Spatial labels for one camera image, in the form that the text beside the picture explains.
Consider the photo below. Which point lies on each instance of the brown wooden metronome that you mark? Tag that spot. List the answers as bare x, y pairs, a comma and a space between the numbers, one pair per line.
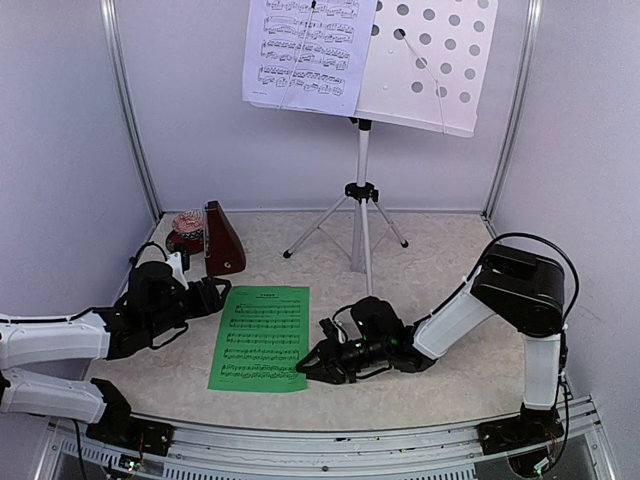
224, 252

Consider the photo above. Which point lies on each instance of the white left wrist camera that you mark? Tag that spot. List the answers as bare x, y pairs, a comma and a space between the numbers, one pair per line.
174, 260

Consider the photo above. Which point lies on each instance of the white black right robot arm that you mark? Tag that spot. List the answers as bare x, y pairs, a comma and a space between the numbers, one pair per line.
524, 289

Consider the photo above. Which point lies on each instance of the right aluminium frame post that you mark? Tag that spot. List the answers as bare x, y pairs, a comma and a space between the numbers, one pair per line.
530, 35

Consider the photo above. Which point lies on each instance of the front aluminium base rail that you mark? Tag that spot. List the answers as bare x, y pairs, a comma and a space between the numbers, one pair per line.
197, 451

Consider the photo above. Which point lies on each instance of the white perforated music stand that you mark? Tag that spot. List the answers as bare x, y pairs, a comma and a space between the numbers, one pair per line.
425, 69

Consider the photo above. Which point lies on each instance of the dark round saucer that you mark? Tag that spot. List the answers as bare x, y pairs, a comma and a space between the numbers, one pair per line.
175, 242

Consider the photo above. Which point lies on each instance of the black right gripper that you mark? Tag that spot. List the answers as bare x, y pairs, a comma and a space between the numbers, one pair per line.
330, 360

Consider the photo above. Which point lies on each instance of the left aluminium frame post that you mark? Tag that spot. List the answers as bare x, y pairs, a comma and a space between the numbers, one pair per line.
108, 10

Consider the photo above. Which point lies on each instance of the patterned ceramic bowl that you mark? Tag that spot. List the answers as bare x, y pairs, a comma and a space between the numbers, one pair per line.
189, 225

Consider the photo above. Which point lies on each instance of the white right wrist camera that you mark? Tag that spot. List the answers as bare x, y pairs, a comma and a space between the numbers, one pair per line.
333, 330

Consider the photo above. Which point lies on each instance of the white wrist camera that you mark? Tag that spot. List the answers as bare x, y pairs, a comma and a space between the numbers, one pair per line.
174, 260
333, 330

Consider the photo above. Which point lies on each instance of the aluminium frame post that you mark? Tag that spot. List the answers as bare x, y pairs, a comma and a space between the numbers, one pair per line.
108, 10
530, 35

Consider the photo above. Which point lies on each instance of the green sheet music page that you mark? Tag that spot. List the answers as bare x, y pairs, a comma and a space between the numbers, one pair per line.
263, 333

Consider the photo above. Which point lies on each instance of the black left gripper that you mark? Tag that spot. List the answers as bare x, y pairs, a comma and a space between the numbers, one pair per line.
206, 288

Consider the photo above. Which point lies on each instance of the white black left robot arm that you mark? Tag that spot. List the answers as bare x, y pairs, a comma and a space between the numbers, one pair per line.
158, 299

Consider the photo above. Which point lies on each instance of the white sheet music page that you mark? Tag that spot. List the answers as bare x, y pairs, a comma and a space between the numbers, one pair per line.
307, 55

